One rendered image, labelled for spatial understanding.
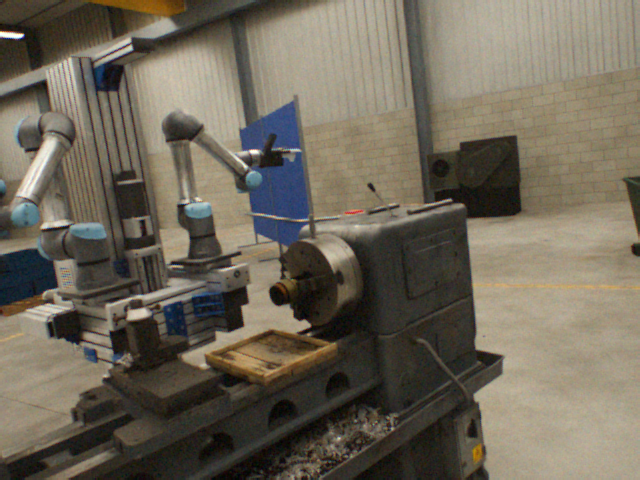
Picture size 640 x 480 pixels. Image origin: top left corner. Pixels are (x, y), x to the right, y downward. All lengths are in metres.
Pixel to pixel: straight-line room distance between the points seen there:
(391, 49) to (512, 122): 3.22
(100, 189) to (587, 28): 10.37
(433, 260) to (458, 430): 0.68
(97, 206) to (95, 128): 0.31
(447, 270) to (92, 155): 1.48
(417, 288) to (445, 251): 0.22
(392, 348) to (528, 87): 10.03
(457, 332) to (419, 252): 0.42
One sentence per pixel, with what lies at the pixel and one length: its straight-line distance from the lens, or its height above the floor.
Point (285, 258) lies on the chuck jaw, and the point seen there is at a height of 1.18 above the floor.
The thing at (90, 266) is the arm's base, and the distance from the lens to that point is 2.07.
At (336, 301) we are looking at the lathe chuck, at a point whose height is 1.03.
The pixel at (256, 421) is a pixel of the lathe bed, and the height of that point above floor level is 0.77.
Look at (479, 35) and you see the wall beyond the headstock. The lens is 12.10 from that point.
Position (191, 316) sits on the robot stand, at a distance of 2.27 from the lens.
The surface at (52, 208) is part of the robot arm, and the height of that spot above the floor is 1.47.
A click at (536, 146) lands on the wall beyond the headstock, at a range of 11.64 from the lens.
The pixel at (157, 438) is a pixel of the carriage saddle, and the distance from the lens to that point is 1.44.
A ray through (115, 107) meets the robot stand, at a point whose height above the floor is 1.83.
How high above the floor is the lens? 1.51
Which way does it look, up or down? 8 degrees down
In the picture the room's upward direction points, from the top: 8 degrees counter-clockwise
